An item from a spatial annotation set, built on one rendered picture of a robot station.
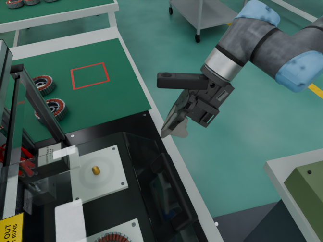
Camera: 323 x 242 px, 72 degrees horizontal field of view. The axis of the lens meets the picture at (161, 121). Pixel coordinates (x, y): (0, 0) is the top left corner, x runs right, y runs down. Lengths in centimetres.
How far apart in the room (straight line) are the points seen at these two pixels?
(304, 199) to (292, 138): 125
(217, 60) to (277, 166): 41
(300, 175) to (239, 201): 88
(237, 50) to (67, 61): 93
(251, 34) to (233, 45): 4
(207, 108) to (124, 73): 61
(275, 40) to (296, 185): 40
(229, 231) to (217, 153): 52
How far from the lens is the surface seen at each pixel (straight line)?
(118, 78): 103
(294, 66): 45
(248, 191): 156
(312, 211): 69
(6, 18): 196
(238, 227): 144
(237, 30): 49
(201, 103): 51
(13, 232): 36
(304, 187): 68
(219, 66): 48
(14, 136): 50
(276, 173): 76
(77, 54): 128
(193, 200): 66
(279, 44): 46
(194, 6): 324
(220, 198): 149
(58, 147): 60
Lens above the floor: 136
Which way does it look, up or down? 48 degrees down
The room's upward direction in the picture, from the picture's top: 4 degrees counter-clockwise
